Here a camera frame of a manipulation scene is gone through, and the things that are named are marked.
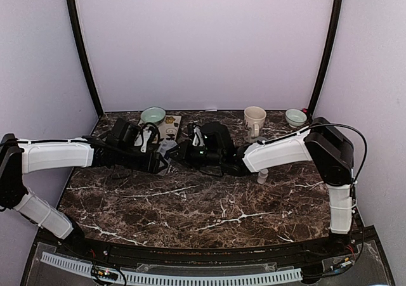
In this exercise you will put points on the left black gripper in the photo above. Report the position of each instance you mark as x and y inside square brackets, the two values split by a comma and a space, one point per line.
[150, 165]

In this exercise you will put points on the orange pill bottle grey cap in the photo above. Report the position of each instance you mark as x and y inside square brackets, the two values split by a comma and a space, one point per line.
[260, 139]

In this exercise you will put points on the left black frame post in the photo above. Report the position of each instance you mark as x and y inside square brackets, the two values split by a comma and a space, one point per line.
[83, 57]

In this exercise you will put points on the small white pill bottle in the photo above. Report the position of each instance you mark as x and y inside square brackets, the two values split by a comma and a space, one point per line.
[262, 176]

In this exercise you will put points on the floral square plate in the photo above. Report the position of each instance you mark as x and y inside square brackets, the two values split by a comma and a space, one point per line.
[168, 129]

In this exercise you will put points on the white slotted cable duct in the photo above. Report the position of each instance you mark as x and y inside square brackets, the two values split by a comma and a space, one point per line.
[166, 275]

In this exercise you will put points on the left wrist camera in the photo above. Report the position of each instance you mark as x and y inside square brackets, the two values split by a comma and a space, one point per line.
[131, 137]

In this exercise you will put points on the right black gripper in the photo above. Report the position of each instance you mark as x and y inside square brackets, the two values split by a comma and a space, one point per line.
[184, 153]

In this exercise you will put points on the right black frame post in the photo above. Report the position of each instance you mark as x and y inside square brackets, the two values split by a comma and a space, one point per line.
[326, 56]

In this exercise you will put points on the clear plastic pill organizer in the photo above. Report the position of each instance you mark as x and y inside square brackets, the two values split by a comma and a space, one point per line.
[164, 147]

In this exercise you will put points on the black frame post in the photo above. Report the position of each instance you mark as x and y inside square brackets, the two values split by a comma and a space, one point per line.
[83, 57]
[326, 56]

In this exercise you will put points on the beige ceramic mug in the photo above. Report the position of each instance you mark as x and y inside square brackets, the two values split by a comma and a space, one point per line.
[254, 119]

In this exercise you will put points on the green ceramic bowl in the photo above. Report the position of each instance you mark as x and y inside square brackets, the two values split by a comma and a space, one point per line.
[154, 115]
[295, 117]

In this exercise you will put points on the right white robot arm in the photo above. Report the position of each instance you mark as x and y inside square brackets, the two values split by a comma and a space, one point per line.
[321, 142]

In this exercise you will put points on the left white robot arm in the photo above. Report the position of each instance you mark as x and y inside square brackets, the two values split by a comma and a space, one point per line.
[20, 157]

